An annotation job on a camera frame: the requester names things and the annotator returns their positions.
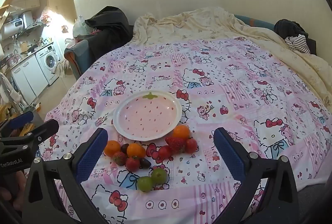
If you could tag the pink strawberry-print plate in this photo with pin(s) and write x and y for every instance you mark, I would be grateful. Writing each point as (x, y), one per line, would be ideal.
(147, 115)

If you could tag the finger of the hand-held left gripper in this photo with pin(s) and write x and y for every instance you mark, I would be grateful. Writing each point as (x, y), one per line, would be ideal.
(45, 128)
(22, 119)

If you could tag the cream blanket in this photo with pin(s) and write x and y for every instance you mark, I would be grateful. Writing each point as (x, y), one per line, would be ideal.
(192, 21)

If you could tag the black clothing pile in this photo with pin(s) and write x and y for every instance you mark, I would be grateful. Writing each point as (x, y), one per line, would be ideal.
(107, 19)

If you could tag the large strawberry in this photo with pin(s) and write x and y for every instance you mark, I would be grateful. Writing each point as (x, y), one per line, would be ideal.
(175, 144)

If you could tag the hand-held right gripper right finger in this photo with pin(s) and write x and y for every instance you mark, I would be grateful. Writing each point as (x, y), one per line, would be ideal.
(228, 154)

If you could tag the blue headboard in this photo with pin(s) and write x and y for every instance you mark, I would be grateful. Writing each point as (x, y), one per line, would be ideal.
(255, 21)

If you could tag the orange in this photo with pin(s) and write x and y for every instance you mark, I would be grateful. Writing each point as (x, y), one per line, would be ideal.
(112, 148)
(181, 132)
(136, 150)

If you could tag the pink cartoon printed blanket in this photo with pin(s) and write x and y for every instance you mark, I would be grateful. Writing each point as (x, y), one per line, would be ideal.
(220, 76)

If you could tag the white hanging cloth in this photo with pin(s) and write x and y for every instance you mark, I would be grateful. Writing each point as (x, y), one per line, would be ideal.
(9, 89)

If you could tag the cream cloth on floor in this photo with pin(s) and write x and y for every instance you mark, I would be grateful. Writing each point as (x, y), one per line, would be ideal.
(63, 68)

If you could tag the red cherry tomato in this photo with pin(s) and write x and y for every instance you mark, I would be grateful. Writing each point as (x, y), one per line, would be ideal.
(191, 145)
(164, 152)

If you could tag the white kitchen cabinet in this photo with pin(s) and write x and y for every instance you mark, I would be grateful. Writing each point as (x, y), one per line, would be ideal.
(27, 78)

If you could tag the white water heater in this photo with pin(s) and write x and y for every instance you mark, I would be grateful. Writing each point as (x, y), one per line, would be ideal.
(15, 24)

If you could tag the dark cloth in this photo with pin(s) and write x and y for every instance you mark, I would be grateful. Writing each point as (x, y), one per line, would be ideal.
(289, 28)

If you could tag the dark blue armchair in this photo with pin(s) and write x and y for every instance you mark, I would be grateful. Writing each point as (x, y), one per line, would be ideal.
(83, 58)

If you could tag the striped cloth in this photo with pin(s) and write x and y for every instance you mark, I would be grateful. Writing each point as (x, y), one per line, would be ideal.
(298, 43)

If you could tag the green grape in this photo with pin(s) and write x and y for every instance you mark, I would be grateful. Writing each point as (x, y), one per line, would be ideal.
(145, 183)
(159, 175)

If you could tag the small strawberry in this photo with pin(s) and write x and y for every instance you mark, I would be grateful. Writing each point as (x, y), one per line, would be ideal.
(119, 158)
(132, 163)

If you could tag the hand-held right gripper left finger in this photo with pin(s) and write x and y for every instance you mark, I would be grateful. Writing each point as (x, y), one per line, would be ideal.
(90, 156)

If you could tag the dark purple grape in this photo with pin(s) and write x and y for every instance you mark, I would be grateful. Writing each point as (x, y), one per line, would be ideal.
(124, 147)
(145, 162)

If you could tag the white plastic bag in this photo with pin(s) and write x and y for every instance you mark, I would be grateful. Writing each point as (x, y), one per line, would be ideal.
(80, 27)

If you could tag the white washing machine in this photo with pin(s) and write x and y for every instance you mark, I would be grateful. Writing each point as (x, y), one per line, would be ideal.
(49, 62)

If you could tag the person's left hand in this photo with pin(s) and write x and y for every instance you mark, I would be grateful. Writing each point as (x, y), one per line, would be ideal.
(10, 187)

